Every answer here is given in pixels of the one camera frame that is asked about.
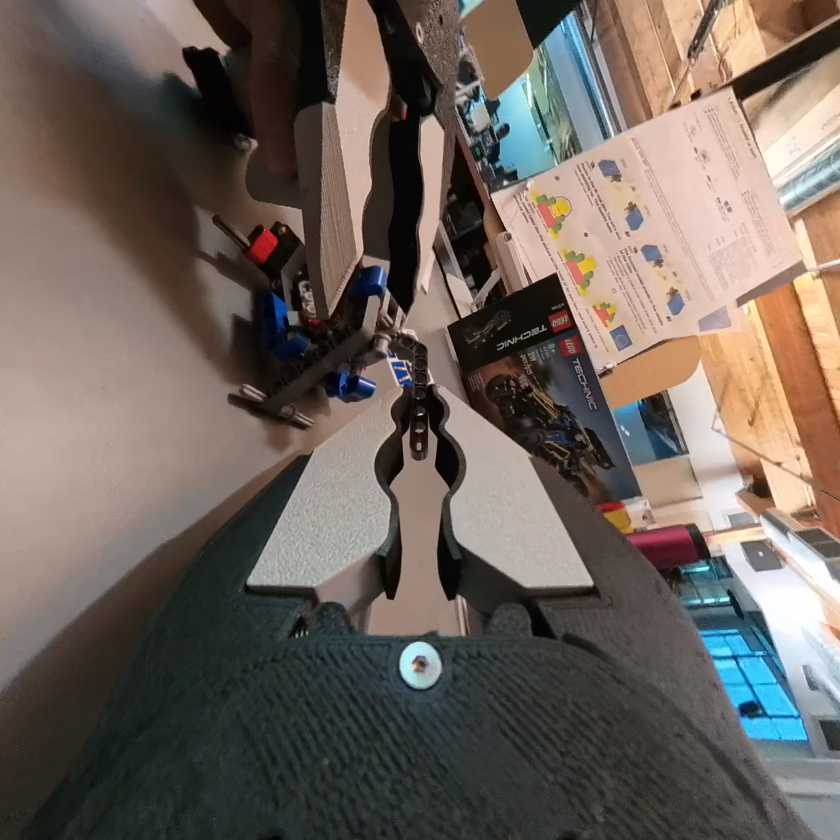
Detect printed paper instruction sheet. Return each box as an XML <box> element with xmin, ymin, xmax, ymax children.
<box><xmin>492</xmin><ymin>85</ymin><xmax>805</xmax><ymax>368</ymax></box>

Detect person's left hand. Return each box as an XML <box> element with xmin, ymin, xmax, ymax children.
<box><xmin>197</xmin><ymin>0</ymin><xmax>324</xmax><ymax>181</ymax></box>

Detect lego set box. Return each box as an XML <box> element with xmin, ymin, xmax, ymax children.
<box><xmin>446</xmin><ymin>274</ymin><xmax>641</xmax><ymax>500</ymax></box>

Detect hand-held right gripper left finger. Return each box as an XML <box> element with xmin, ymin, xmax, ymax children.
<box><xmin>245</xmin><ymin>387</ymin><xmax>409</xmax><ymax>602</ymax></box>

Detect wooden shelf rack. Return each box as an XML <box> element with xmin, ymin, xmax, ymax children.
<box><xmin>594</xmin><ymin>0</ymin><xmax>840</xmax><ymax>526</ymax></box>

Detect dark grey angled lego beam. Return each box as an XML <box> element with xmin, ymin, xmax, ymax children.
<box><xmin>392</xmin><ymin>333</ymin><xmax>435</xmax><ymax>462</ymax></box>

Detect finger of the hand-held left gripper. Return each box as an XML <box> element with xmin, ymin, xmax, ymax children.
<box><xmin>386</xmin><ymin>112</ymin><xmax>455</xmax><ymax>312</ymax></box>
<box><xmin>293</xmin><ymin>0</ymin><xmax>396</xmax><ymax>319</ymax></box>

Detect tan and black panel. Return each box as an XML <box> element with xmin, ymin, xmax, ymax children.
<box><xmin>462</xmin><ymin>0</ymin><xmax>585</xmax><ymax>99</ymax></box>

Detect grey blue lego chassis assembly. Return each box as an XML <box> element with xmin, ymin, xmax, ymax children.
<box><xmin>211</xmin><ymin>213</ymin><xmax>411</xmax><ymax>431</ymax></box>

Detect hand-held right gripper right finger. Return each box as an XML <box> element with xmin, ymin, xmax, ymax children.
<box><xmin>430</xmin><ymin>387</ymin><xmax>599</xmax><ymax>602</ymax></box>

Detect red bottle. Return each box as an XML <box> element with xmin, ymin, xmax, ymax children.
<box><xmin>626</xmin><ymin>524</ymin><xmax>708</xmax><ymax>568</ymax></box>

